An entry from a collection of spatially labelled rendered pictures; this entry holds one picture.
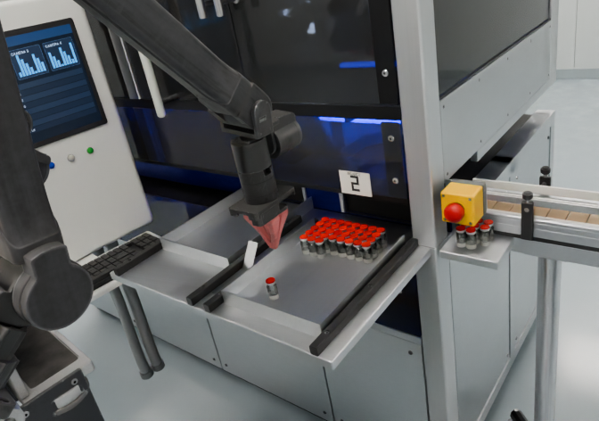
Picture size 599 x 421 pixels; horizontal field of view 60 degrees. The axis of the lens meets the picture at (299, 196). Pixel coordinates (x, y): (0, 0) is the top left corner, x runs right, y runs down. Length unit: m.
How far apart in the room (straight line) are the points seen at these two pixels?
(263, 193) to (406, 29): 0.43
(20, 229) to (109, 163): 1.11
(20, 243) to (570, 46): 5.48
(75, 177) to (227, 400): 1.07
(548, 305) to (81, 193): 1.31
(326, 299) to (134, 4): 0.69
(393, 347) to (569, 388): 0.86
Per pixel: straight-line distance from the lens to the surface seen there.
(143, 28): 0.65
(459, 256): 1.19
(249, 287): 1.17
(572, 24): 5.73
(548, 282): 1.33
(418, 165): 1.12
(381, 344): 1.49
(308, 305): 1.08
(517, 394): 2.11
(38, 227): 0.62
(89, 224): 1.71
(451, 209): 1.09
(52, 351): 0.92
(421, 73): 1.05
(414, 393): 1.55
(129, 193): 1.75
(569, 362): 2.25
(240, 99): 0.75
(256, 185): 0.82
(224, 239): 1.39
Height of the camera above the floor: 1.52
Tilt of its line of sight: 24 degrees down
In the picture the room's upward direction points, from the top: 11 degrees counter-clockwise
